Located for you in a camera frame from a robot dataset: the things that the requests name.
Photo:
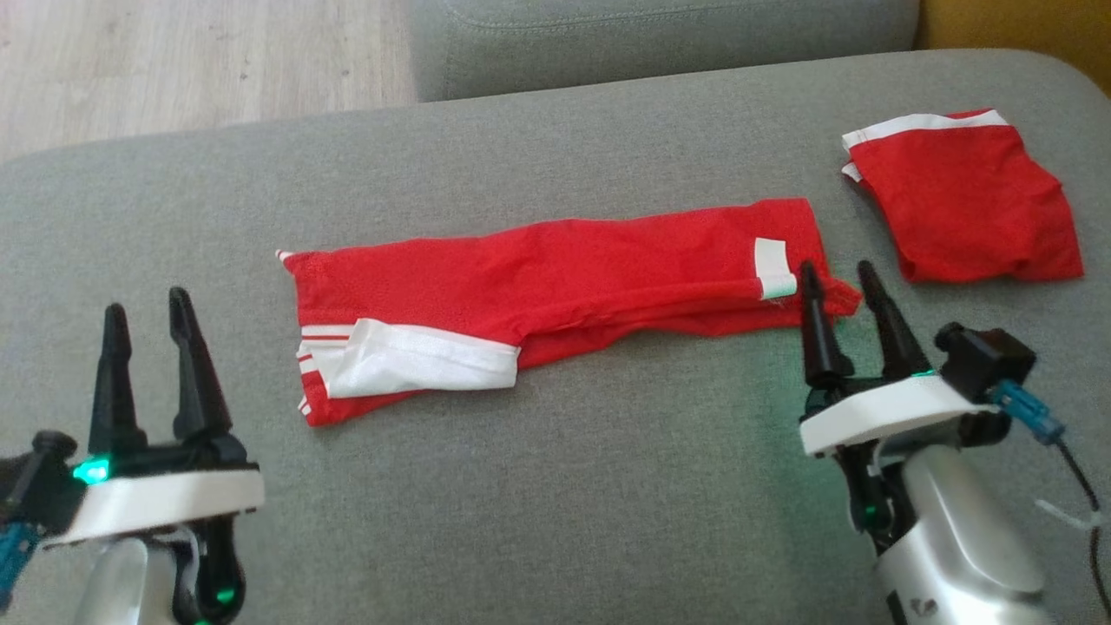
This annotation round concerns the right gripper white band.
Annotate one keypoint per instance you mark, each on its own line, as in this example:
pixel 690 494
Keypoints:
pixel 885 412

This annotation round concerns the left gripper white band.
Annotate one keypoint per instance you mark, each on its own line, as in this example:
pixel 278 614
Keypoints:
pixel 165 499

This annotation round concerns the red shorts with white band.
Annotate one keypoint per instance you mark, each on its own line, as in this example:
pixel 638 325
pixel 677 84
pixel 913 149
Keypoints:
pixel 963 208

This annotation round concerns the red Bulls basketball jersey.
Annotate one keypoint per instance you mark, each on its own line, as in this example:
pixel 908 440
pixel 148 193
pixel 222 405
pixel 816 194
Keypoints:
pixel 564 269

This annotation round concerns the wide yellow sofa backrest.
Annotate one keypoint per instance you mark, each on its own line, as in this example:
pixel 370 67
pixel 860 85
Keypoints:
pixel 1024 30

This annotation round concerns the long grey sofa seat cushion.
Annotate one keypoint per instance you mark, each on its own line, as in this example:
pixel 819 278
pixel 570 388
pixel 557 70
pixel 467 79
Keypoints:
pixel 660 43

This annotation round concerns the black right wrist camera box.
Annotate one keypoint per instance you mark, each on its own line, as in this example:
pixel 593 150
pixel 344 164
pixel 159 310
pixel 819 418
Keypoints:
pixel 985 360

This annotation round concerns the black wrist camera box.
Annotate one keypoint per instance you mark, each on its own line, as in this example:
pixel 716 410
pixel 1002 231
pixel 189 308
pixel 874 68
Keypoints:
pixel 39 486
pixel 985 360

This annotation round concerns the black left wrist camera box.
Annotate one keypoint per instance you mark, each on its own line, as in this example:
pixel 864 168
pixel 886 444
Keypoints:
pixel 39 486

